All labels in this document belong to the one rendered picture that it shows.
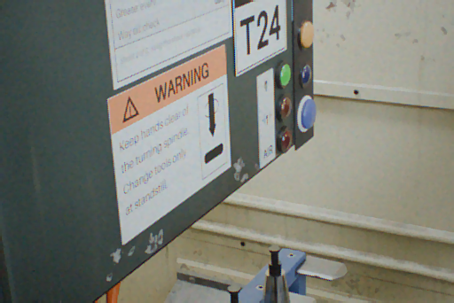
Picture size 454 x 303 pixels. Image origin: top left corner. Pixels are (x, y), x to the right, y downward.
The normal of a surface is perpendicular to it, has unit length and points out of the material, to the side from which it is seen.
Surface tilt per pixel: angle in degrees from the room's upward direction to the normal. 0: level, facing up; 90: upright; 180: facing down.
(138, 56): 90
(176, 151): 90
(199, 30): 90
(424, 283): 90
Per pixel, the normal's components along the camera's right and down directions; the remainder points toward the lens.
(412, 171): -0.48, 0.33
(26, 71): 0.87, 0.14
